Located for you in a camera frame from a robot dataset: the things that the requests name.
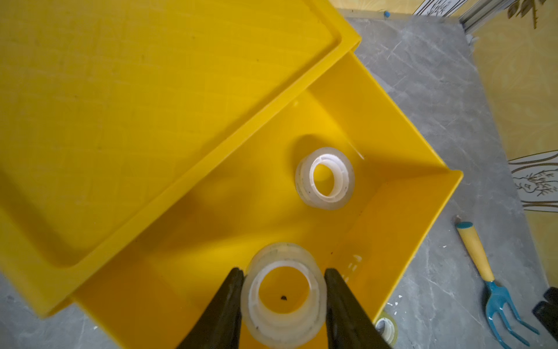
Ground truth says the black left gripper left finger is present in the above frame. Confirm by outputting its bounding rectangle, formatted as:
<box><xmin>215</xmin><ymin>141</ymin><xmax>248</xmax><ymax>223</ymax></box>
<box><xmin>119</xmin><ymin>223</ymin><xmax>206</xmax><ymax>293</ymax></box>
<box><xmin>177</xmin><ymin>268</ymin><xmax>244</xmax><ymax>348</ymax></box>

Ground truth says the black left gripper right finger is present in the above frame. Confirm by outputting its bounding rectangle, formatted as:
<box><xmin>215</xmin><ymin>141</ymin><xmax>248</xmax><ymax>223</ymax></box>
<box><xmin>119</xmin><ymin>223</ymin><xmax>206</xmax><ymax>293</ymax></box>
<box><xmin>324</xmin><ymin>268</ymin><xmax>390</xmax><ymax>349</ymax></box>

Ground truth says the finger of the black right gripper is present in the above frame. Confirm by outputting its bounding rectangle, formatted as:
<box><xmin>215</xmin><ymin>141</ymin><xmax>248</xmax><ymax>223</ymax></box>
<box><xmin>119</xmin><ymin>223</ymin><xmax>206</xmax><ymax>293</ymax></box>
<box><xmin>532</xmin><ymin>286</ymin><xmax>558</xmax><ymax>340</ymax></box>

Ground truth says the yellow tape roll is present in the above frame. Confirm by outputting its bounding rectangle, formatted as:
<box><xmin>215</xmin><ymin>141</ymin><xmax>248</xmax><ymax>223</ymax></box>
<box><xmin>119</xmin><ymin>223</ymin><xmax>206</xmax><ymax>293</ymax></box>
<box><xmin>374</xmin><ymin>311</ymin><xmax>398</xmax><ymax>347</ymax></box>

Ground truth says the clear tape roll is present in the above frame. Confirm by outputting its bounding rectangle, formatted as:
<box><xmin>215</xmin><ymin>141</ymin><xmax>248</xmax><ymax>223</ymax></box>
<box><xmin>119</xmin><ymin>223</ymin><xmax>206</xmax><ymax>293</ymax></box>
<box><xmin>241</xmin><ymin>242</ymin><xmax>327</xmax><ymax>348</ymax></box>
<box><xmin>294</xmin><ymin>147</ymin><xmax>355</xmax><ymax>210</ymax></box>

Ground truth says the yellow plastic drawer cabinet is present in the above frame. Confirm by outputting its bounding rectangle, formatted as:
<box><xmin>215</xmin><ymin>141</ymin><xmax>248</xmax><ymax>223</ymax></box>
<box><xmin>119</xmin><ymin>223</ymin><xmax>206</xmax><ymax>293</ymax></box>
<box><xmin>1</xmin><ymin>1</ymin><xmax>360</xmax><ymax>317</ymax></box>

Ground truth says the yellow top drawer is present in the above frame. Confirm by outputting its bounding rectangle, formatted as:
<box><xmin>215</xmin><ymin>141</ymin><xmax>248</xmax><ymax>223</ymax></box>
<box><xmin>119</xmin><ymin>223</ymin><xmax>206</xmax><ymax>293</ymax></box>
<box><xmin>74</xmin><ymin>53</ymin><xmax>463</xmax><ymax>348</ymax></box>

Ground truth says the blue hand rake yellow handle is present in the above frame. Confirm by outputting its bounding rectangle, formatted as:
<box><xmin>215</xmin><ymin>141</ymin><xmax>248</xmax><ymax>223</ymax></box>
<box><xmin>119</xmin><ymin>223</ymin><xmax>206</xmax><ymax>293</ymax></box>
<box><xmin>455</xmin><ymin>219</ymin><xmax>540</xmax><ymax>348</ymax></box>

